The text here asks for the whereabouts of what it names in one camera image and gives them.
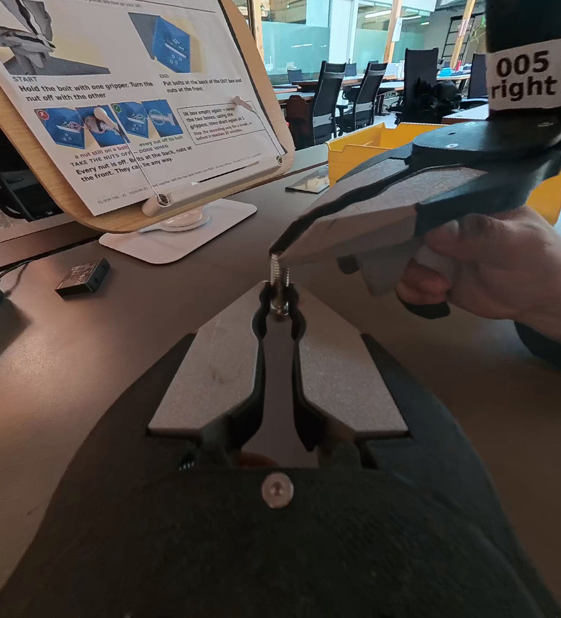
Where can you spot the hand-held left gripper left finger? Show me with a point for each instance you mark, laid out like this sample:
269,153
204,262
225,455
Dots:
208,381

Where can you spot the black office chair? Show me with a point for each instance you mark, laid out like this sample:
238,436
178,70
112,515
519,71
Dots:
478,77
423,62
328,96
369,91

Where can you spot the silver metal bolt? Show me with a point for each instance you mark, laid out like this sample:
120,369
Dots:
279,280

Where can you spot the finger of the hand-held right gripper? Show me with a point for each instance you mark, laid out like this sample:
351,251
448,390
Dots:
406,181
357,231

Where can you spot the black bag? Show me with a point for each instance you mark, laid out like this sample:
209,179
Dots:
442,96

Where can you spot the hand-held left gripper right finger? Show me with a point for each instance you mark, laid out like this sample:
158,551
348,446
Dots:
348,386

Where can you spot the yellow plastic bin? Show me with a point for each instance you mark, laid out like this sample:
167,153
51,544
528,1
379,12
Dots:
357,154

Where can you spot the black battery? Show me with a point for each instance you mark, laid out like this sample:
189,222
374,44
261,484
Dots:
82,277

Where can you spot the printed instruction sheet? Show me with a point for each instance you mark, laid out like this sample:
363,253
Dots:
116,120

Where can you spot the person's right hand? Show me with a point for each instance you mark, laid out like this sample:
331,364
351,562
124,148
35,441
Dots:
512,270

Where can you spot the wooden document stand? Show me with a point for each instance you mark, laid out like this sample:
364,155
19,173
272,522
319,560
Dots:
270,96

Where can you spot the glossy flat sheet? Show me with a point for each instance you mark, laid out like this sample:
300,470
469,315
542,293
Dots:
309,182

